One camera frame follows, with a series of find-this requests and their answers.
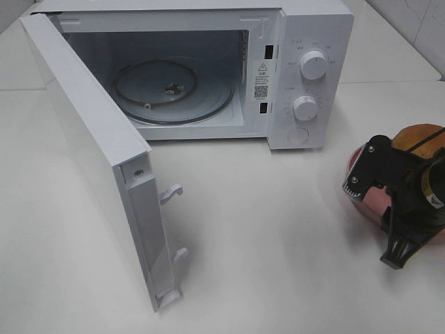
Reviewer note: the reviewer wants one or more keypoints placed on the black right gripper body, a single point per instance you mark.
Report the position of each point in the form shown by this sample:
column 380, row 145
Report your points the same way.
column 401, row 172

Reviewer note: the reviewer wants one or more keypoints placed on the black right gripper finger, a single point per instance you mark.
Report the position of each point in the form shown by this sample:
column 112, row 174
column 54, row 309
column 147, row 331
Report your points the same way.
column 369, row 169

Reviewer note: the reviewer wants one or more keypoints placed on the pink round plate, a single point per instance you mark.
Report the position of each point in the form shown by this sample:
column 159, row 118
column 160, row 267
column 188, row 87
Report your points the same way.
column 376, row 201

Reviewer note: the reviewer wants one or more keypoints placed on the burger with lettuce and cheese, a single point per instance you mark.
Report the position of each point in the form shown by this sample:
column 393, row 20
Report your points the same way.
column 412, row 135

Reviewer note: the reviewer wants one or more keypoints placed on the round white door button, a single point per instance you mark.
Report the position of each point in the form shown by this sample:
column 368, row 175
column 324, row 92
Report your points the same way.
column 298, row 136

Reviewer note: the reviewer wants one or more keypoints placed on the white timer knob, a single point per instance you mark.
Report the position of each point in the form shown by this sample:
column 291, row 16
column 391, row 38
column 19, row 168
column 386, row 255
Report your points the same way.
column 305, row 108

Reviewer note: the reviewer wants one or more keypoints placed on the white microwave door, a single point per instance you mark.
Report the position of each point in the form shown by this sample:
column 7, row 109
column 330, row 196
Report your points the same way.
column 113, row 158

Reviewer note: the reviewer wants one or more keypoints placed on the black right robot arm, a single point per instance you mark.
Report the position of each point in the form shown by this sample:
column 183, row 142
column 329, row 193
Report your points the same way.
column 433, row 187

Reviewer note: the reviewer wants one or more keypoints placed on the upper white power knob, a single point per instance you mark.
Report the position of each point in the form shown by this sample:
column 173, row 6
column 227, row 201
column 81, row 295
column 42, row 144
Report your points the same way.
column 313, row 65

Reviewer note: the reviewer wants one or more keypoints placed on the white microwave oven body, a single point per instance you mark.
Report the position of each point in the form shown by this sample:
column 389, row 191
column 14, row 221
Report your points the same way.
column 258, row 43

